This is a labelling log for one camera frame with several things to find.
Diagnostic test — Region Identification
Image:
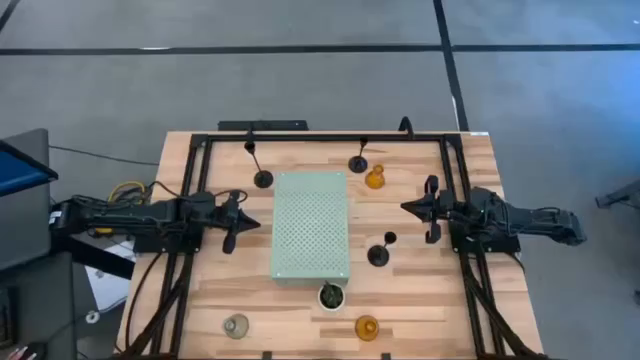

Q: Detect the short black candlestick holder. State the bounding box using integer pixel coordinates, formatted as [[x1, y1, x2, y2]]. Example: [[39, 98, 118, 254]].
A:
[[347, 136, 370, 175]]

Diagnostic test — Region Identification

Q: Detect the small plant in white pot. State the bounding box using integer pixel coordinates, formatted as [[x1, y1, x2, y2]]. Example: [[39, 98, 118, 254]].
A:
[[317, 281, 347, 313]]

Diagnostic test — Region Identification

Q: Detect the monitor with blue screen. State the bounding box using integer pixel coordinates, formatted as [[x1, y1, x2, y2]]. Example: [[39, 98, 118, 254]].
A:
[[0, 139, 59, 199]]

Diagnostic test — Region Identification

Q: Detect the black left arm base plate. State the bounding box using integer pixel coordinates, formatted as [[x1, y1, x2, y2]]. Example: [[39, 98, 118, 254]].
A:
[[132, 232, 204, 255]]

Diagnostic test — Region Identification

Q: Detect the black aluminium table frame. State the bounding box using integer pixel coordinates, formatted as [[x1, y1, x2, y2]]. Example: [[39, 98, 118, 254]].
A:
[[117, 130, 551, 360]]

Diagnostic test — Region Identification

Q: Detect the amber glass candle holder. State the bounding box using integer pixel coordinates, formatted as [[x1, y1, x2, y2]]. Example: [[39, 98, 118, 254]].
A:
[[354, 314, 381, 343], [364, 163, 387, 191]]

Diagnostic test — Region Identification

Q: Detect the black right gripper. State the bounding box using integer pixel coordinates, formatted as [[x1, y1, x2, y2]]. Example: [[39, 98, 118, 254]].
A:
[[400, 174, 454, 245]]

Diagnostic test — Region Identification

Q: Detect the tall black candlestick holder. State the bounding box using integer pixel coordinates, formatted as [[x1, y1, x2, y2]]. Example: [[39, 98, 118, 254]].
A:
[[243, 140, 275, 190], [366, 231, 398, 268]]

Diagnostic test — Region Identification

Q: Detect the yellow cable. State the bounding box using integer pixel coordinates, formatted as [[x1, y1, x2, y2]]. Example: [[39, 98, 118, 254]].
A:
[[92, 180, 147, 236]]

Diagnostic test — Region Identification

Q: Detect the dark grey desk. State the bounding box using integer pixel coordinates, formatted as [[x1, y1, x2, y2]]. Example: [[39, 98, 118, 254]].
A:
[[0, 251, 79, 360]]

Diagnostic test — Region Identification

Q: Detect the clear grey glass candle holder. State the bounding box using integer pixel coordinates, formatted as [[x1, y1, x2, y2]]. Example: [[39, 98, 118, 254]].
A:
[[222, 313, 251, 341]]

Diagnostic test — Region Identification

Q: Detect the white paper sheet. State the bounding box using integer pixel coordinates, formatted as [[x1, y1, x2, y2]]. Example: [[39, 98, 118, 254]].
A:
[[83, 239, 137, 314]]

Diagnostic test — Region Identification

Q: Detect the black electronics box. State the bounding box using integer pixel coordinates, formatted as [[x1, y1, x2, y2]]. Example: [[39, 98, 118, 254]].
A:
[[218, 119, 310, 132]]

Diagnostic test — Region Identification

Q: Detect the dark grey stand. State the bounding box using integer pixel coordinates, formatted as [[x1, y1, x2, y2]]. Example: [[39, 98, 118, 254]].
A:
[[594, 179, 640, 210]]

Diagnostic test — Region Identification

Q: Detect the person's hand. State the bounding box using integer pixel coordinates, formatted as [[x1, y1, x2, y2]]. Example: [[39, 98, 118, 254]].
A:
[[7, 345, 39, 360]]

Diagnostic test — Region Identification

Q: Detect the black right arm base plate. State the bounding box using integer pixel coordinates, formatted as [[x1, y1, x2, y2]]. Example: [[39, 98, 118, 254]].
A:
[[448, 219, 522, 254]]

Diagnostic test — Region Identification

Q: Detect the thin black floor cable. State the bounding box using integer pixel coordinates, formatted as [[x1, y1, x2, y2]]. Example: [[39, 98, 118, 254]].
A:
[[48, 144, 160, 167]]

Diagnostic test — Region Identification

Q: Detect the green perforated metal shelf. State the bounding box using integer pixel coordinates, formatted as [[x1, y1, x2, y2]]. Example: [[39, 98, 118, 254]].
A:
[[269, 171, 352, 289]]

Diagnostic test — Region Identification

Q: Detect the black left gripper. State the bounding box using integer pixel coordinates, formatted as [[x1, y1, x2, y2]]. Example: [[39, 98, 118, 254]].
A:
[[215, 189, 262, 255]]

